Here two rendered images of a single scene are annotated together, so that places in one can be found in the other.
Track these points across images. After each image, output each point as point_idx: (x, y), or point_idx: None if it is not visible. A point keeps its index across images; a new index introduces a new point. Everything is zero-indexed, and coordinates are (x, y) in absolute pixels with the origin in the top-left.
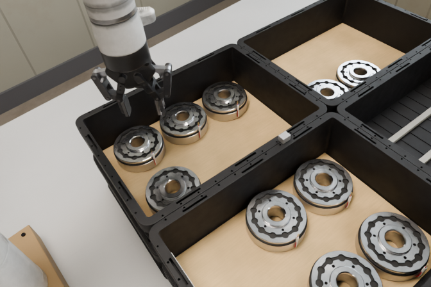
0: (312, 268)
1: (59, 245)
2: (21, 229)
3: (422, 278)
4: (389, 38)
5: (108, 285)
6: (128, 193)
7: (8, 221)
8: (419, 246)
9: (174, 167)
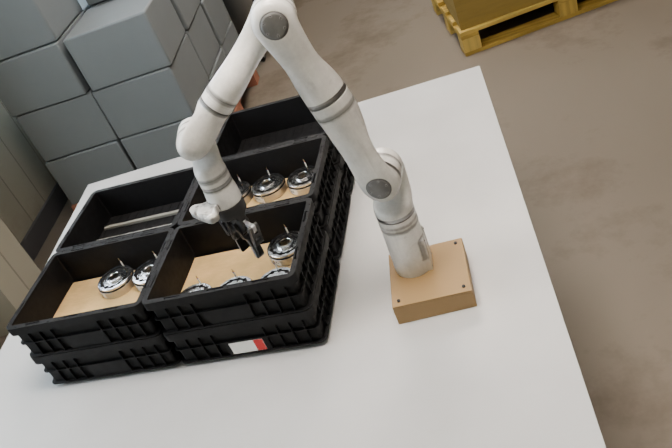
0: (271, 191)
1: (388, 312)
2: (398, 306)
3: None
4: (52, 304)
5: (373, 275)
6: (304, 214)
7: (418, 349)
8: None
9: (272, 255)
